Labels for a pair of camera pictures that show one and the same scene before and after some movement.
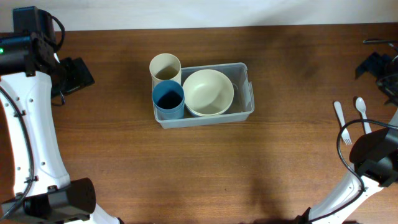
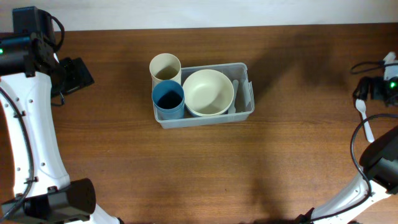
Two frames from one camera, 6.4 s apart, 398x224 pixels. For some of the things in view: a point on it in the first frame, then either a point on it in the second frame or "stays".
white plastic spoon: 361,106 stays
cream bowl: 206,107 stays
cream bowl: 207,93 stays
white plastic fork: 345,134 -> 235,84
